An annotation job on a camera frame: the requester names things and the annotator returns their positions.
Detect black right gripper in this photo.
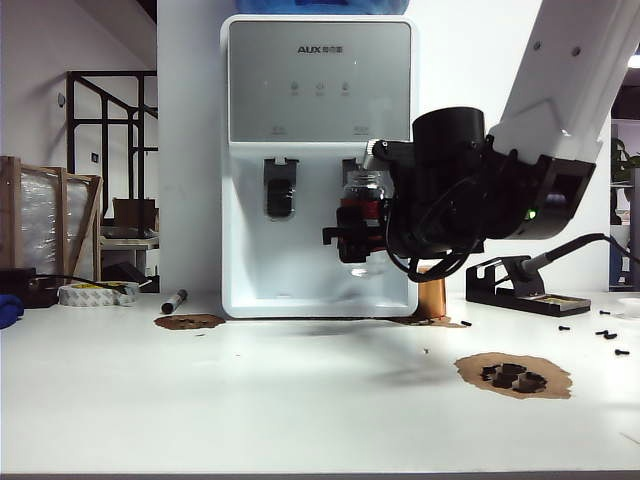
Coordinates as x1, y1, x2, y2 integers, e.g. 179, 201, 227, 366
322, 140, 420, 264

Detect glass bottle with red bands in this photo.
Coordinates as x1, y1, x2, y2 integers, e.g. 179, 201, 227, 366
342, 169, 394, 279

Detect white AUX water dispenser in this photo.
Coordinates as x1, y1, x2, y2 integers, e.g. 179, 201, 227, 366
218, 14, 420, 320

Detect orange metal canister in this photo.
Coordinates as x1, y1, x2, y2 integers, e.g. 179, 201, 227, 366
418, 267, 448, 319

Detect black marker pen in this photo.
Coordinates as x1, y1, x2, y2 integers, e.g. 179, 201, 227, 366
159, 288, 189, 315

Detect black soldering iron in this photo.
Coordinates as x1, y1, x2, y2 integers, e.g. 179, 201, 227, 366
514, 233, 614, 275

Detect black soldering iron stand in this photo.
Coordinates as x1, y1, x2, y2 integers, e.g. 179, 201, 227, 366
464, 255, 591, 319

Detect brown cardboard box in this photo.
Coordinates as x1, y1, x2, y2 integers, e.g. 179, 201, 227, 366
112, 198, 160, 231

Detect light wooden side table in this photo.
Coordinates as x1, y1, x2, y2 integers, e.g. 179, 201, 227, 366
98, 234, 161, 294

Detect white tape roll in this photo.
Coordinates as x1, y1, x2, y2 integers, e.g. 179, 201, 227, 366
57, 282, 142, 308

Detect green potted plant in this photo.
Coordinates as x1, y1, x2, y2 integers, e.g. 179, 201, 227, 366
610, 138, 640, 184

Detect grey pole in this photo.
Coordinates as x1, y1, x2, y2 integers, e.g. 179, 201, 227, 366
627, 167, 640, 291

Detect black box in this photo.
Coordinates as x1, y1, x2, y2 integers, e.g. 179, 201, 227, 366
0, 268, 59, 309

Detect blue cloth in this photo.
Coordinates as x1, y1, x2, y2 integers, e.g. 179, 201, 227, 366
0, 293, 25, 331

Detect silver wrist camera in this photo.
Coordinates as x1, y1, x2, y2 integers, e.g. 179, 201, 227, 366
362, 139, 390, 172

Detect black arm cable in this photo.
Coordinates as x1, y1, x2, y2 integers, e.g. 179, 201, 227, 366
385, 214, 484, 285

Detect black soldering iron cable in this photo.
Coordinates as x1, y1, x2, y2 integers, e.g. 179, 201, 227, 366
602, 233, 640, 266

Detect wooden crate frame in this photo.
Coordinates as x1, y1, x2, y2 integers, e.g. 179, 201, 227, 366
0, 156, 105, 282

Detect thin black cable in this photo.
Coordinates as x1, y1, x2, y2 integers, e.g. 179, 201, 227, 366
34, 273, 101, 289

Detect black metal stair frame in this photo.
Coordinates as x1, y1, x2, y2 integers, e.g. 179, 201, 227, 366
66, 71, 160, 231

